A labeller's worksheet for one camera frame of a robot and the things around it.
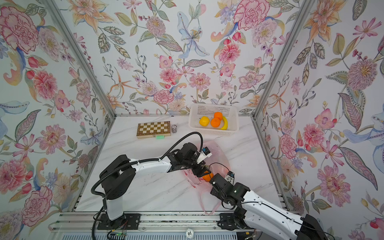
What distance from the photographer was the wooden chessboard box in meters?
1.09

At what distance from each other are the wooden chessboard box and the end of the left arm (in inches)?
15.7

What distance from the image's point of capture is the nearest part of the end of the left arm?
0.67 m
